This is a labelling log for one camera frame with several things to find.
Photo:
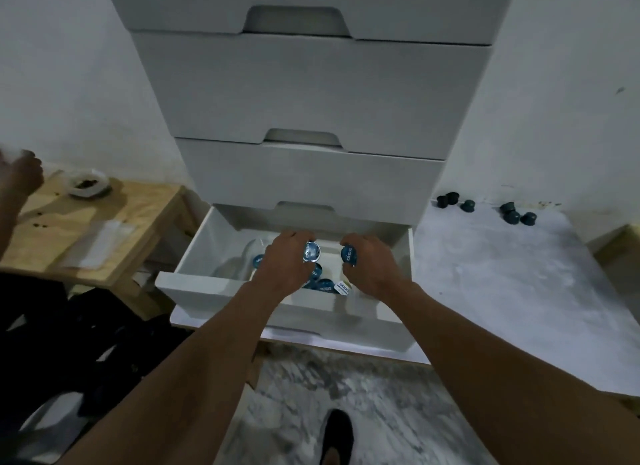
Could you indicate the person's right hand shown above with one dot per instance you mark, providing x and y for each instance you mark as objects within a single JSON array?
[{"x": 377, "y": 270}]

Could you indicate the person's left hand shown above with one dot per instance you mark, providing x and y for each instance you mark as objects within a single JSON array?
[{"x": 280, "y": 270}]

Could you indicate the teal capsule blue lid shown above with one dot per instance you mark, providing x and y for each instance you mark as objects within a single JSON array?
[
  {"x": 311, "y": 252},
  {"x": 348, "y": 256}
]

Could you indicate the row of lidded capsules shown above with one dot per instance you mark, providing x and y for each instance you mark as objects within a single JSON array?
[{"x": 325, "y": 285}]

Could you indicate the cluster of dark teal capsules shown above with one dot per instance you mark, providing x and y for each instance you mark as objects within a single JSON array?
[{"x": 512, "y": 216}]

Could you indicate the person's right forearm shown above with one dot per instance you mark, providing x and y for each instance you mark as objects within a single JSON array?
[{"x": 515, "y": 389}]

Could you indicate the person's left forearm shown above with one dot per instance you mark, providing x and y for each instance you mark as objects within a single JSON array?
[{"x": 175, "y": 394}]

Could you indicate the person's black right shoe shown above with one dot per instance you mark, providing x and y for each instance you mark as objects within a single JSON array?
[{"x": 337, "y": 434}]

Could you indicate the white drawer cabinet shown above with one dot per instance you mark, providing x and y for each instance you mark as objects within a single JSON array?
[{"x": 310, "y": 90}]

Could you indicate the clear plastic tray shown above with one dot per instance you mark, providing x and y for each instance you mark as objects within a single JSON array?
[{"x": 235, "y": 260}]

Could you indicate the white marble table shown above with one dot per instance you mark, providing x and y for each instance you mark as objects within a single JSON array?
[{"x": 500, "y": 290}]

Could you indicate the brown wooden side table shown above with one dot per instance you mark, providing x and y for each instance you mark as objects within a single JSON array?
[{"x": 140, "y": 205}]

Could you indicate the white plastic sheet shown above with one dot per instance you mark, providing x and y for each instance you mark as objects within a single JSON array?
[{"x": 100, "y": 245}]

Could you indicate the grey round dish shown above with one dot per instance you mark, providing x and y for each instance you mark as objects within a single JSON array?
[{"x": 87, "y": 184}]

